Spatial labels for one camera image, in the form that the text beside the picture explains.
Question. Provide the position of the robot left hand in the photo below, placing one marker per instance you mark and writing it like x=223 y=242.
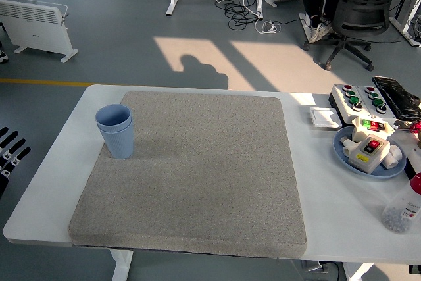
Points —
x=10 y=159

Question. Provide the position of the blue ribbed cup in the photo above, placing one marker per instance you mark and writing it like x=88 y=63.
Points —
x=120 y=144
x=113 y=116

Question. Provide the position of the white push-button control box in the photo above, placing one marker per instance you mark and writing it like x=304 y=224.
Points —
x=343 y=106
x=388 y=110

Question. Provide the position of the person's white black sneaker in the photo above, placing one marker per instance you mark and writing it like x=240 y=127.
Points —
x=3 y=56

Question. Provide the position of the white table leg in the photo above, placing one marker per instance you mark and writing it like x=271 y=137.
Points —
x=356 y=272
x=121 y=264

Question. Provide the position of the grey-brown mat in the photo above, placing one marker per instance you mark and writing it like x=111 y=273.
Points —
x=213 y=162

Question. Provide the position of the grey power strip under table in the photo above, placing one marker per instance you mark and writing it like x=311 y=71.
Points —
x=315 y=266

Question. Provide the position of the blue plate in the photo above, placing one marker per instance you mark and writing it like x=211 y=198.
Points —
x=340 y=156

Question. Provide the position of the white pipe fitting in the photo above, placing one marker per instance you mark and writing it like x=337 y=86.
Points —
x=347 y=146
x=393 y=157

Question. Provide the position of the person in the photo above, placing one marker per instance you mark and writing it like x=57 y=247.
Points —
x=315 y=1

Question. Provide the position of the white box green red buttons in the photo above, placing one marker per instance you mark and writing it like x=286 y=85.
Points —
x=360 y=129

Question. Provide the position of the black office chair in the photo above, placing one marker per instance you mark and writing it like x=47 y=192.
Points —
x=361 y=8

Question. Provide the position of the black wrapped keyboard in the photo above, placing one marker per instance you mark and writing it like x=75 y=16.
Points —
x=396 y=96

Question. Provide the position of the clear bottle red cap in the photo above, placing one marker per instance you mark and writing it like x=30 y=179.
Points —
x=403 y=208

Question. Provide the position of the small red object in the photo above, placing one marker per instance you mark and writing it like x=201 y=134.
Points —
x=417 y=127

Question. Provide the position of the white switch box red button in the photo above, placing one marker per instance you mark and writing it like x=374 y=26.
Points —
x=366 y=156

